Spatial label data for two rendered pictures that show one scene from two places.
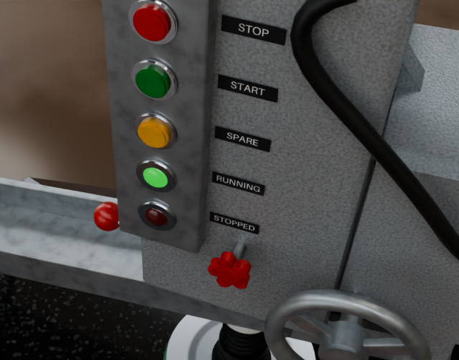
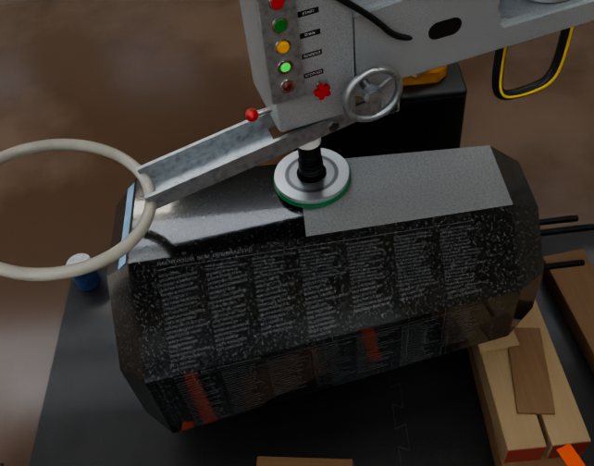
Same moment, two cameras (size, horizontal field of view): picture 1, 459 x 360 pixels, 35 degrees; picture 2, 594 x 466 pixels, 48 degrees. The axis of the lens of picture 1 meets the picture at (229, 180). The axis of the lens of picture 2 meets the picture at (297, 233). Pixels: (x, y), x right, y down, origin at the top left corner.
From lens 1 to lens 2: 0.98 m
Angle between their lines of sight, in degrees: 19
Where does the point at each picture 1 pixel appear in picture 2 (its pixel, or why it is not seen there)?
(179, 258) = (294, 106)
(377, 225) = (361, 42)
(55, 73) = (7, 177)
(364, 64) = not seen: outside the picture
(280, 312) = (348, 91)
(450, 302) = (393, 60)
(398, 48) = not seen: outside the picture
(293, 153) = (327, 29)
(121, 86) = (267, 34)
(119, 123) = (268, 51)
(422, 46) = not seen: outside the picture
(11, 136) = (18, 229)
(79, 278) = (239, 165)
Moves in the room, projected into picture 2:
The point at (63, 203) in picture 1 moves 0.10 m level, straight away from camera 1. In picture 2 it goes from (199, 148) to (172, 135)
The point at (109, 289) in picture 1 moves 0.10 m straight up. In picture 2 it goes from (253, 161) to (248, 130)
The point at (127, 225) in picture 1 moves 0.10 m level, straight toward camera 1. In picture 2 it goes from (276, 99) to (308, 117)
